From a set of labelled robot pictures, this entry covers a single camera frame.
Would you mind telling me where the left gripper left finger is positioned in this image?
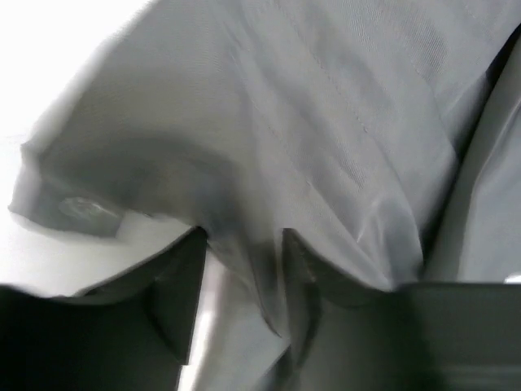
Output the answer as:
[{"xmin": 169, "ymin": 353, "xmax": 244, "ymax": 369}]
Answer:
[{"xmin": 1, "ymin": 228, "xmax": 207, "ymax": 390}]

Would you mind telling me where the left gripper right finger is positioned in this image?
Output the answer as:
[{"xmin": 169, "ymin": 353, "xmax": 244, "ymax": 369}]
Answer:
[{"xmin": 282, "ymin": 229, "xmax": 520, "ymax": 390}]

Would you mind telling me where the grey pleated skirt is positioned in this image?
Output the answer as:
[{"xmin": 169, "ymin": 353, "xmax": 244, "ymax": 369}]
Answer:
[{"xmin": 10, "ymin": 1, "xmax": 520, "ymax": 390}]

